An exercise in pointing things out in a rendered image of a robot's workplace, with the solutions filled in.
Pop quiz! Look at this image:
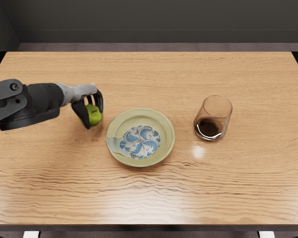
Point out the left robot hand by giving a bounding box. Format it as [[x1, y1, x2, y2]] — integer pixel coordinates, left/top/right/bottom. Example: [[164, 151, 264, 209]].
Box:
[[55, 83, 104, 130]]

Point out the green fruit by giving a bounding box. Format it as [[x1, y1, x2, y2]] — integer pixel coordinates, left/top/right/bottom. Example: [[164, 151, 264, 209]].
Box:
[[79, 104, 103, 126]]

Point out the patterned plate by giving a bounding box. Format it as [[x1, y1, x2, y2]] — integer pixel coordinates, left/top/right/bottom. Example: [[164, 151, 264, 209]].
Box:
[[106, 108, 176, 168]]

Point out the brown drinking glass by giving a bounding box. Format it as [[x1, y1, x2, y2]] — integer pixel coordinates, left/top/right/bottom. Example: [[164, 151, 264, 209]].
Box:
[[193, 95, 233, 142]]

